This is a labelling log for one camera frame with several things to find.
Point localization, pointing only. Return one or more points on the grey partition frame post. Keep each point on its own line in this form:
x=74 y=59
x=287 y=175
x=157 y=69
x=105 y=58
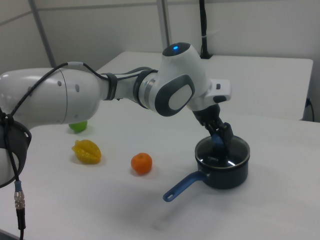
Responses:
x=45 y=37

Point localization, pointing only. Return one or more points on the black camera stand pole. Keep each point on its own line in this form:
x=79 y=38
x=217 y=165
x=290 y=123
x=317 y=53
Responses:
x=204 y=25

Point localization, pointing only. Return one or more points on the orange toy mandarin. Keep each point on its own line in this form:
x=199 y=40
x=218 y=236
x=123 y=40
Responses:
x=141 y=163

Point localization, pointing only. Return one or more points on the glass lid with blue knob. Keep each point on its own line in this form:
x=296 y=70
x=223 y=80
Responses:
x=235 y=152

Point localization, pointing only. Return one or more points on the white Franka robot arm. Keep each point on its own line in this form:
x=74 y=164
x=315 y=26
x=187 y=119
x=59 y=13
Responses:
x=175 y=82

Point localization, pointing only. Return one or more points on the yellow toy starfruit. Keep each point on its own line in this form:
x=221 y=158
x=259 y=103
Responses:
x=87 y=152

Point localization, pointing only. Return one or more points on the grey aluminium frame post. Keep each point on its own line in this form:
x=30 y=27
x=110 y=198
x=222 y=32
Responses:
x=165 y=25

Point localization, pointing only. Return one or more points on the green toy apple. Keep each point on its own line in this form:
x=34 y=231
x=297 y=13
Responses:
x=78 y=125

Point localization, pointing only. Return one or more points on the white side table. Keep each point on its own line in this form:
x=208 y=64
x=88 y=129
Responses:
x=262 y=82

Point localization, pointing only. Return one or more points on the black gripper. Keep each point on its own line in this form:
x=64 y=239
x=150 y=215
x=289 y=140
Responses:
x=208 y=116

